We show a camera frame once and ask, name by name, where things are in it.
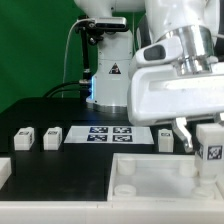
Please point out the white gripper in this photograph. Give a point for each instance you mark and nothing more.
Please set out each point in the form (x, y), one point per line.
(157, 94)

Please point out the white square table top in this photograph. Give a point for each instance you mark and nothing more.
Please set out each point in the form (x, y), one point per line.
(141, 177)

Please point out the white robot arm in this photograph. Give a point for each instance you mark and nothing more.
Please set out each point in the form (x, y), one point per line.
(196, 22)

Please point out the white sheet with tags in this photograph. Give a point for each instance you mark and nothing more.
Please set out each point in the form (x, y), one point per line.
(109, 135)

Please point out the white left obstacle block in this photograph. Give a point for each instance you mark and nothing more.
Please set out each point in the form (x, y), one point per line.
(5, 170)

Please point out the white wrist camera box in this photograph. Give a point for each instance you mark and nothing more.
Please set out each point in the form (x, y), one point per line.
(160, 53)

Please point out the white front rail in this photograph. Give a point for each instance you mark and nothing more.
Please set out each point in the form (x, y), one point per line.
(154, 212)

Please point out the black camera on mount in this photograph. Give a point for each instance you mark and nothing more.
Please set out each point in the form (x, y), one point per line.
(108, 24)

